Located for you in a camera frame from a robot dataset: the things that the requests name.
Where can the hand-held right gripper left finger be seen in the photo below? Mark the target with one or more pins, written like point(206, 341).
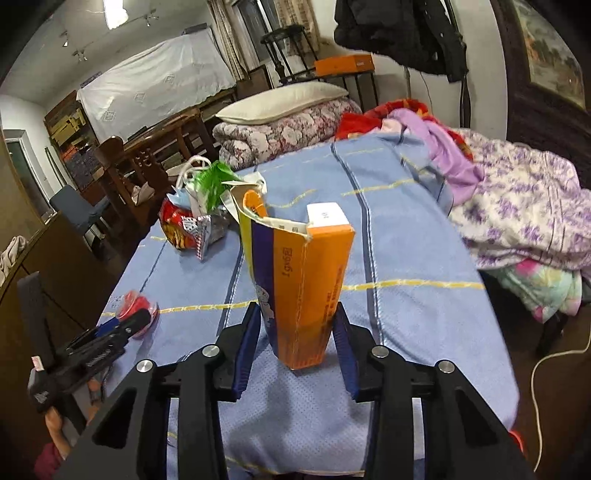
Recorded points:
point(247, 350)

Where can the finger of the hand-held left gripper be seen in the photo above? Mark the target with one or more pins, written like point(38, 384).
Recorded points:
point(104, 331)
point(92, 357)

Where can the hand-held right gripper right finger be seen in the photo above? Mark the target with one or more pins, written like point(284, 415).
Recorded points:
point(346, 360)

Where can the orange cardboard box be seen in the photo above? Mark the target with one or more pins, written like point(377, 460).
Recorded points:
point(314, 286)

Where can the red foil snack bag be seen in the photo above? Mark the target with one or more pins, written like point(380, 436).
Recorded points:
point(178, 230)

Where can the green and white packet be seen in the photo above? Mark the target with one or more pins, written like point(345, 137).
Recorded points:
point(212, 182)

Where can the person's left forearm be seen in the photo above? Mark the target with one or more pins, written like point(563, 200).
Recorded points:
point(46, 464)

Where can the person's left hand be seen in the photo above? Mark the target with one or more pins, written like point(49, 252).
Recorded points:
point(57, 427)

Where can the wooden cabinet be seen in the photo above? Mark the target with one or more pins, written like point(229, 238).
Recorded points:
point(55, 258)

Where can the white rag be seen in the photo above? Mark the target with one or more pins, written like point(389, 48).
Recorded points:
point(14, 258)

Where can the blue checked blanket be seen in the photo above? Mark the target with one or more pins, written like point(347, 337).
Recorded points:
point(392, 286)

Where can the blue chair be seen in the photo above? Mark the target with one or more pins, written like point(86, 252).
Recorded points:
point(74, 207)

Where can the white chair cushion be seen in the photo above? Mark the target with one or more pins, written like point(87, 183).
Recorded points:
point(140, 193)

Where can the carved wooden chair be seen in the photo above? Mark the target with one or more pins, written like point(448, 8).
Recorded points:
point(138, 157)

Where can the shelf with boxes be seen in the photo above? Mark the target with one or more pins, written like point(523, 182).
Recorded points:
point(74, 138)

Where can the pastel tie-dye quilt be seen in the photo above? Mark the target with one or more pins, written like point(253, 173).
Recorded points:
point(545, 286)

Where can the wooden table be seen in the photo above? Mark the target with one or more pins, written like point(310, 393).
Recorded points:
point(161, 125)

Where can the folded floral quilt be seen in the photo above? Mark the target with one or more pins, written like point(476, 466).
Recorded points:
point(286, 134)

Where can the purple garment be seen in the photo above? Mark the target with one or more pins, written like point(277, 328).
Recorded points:
point(452, 157)

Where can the red blanket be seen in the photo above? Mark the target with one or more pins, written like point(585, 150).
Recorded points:
point(355, 124)

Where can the purple floral quilt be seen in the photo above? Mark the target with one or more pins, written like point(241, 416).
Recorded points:
point(531, 203)

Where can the white cloth cover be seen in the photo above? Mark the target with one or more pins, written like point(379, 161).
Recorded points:
point(152, 87)

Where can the white pillow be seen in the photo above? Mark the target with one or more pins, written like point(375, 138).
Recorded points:
point(277, 104)

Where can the ceiling track light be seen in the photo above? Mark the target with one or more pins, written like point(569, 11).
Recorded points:
point(81, 55)

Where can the dark framed board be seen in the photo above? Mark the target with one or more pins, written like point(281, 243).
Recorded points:
point(256, 81)

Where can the black metal stand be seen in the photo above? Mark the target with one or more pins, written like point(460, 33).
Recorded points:
point(374, 85)

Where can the flat orange box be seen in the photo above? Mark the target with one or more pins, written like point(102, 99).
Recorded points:
point(341, 64)

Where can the carved wooden painting panel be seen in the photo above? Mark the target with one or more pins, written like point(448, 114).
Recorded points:
point(521, 110)

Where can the patterned curtain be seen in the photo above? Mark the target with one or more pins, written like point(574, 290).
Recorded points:
point(226, 41)

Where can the ceiling lamp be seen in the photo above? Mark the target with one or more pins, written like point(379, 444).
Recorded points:
point(115, 14)

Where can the black wooden chair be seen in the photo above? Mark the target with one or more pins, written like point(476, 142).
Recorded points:
point(284, 33)

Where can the window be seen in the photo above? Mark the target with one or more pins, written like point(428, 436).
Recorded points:
point(258, 27)

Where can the black padded jacket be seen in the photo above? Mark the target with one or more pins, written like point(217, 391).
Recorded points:
point(392, 32)

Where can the black metal bed frame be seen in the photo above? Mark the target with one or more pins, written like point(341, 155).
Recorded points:
point(465, 106)

